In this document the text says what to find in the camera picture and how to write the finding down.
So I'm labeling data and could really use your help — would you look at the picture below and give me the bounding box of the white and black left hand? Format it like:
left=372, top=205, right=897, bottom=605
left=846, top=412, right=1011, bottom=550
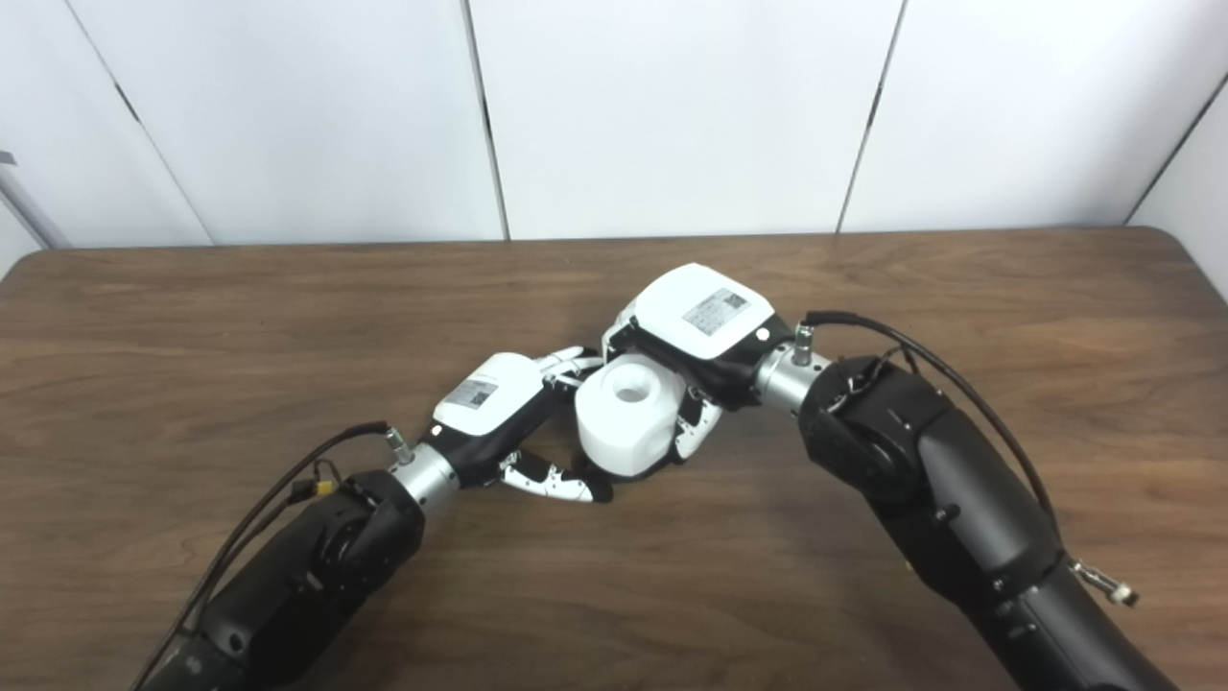
left=427, top=347, right=615, bottom=505

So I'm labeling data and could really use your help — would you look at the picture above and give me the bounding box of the white and black right hand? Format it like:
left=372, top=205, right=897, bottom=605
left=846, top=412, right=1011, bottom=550
left=600, top=262, right=797, bottom=464

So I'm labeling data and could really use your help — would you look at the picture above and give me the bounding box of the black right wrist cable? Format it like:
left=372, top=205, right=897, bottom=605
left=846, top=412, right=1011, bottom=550
left=791, top=310, right=1062, bottom=540

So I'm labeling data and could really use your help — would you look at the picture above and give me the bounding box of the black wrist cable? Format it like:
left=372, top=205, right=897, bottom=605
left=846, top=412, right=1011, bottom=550
left=791, top=310, right=1062, bottom=540
left=130, top=420, right=415, bottom=691

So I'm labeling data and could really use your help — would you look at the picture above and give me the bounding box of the round white piece with holes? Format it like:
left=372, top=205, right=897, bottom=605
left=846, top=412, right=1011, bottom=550
left=574, top=353, right=690, bottom=481

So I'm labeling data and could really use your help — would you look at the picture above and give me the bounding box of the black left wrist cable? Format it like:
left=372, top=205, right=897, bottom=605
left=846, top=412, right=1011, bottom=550
left=130, top=420, right=415, bottom=691

